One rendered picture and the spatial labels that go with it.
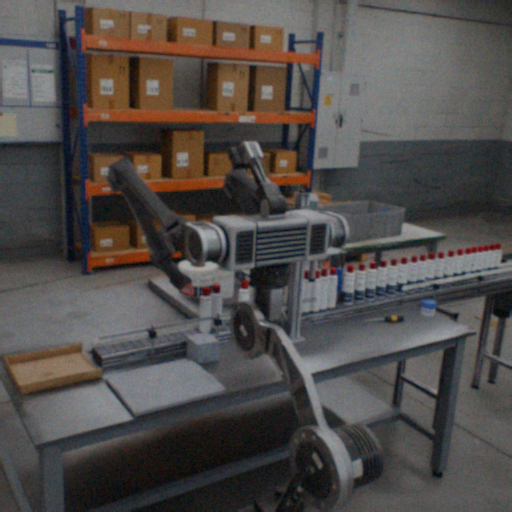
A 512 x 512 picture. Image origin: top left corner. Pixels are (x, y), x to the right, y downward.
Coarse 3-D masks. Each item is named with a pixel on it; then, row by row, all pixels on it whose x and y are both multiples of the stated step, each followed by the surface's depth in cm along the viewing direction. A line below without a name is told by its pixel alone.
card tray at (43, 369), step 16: (32, 352) 247; (48, 352) 250; (64, 352) 254; (80, 352) 257; (16, 368) 241; (32, 368) 241; (48, 368) 242; (64, 368) 242; (80, 368) 243; (16, 384) 226; (32, 384) 223; (48, 384) 227; (64, 384) 230
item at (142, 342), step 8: (336, 304) 314; (352, 304) 316; (360, 304) 316; (312, 312) 301; (320, 312) 303; (224, 328) 277; (160, 336) 265; (168, 336) 265; (176, 336) 266; (184, 336) 266; (112, 344) 255; (120, 344) 255; (128, 344) 256; (136, 344) 256; (144, 344) 256; (104, 352) 247; (112, 352) 248
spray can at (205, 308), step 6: (204, 288) 266; (204, 294) 266; (204, 300) 266; (210, 300) 267; (204, 306) 267; (210, 306) 268; (204, 312) 267; (210, 312) 269; (204, 324) 269; (210, 324) 271; (204, 330) 270; (210, 330) 272
